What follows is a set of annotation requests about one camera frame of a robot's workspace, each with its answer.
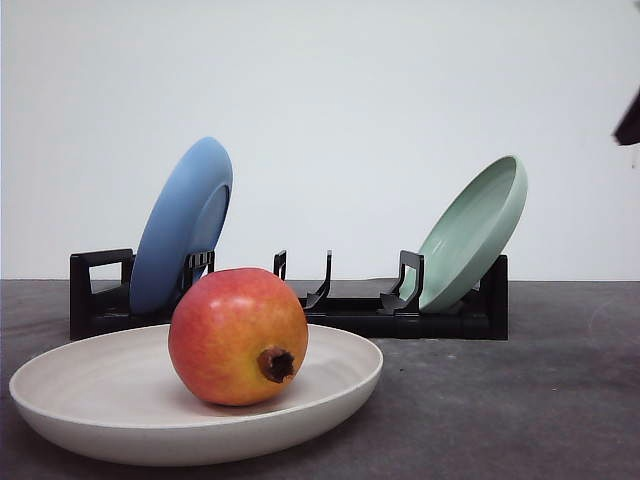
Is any white plate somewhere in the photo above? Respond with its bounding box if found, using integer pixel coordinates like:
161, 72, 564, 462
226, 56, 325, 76
9, 325, 384, 466

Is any red yellow pomegranate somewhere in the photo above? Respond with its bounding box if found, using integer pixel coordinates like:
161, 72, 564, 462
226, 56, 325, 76
168, 267, 309, 407

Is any dark gripper tip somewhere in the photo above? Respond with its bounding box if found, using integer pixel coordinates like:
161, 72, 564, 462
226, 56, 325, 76
614, 85, 640, 145

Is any light green plate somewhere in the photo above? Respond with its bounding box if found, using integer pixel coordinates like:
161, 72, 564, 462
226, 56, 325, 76
401, 155, 529, 312

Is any blue plate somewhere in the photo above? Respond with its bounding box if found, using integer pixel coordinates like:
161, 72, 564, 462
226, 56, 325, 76
130, 137, 234, 316

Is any black plastic dish rack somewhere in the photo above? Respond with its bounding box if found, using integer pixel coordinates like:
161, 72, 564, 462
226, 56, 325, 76
70, 249, 508, 341

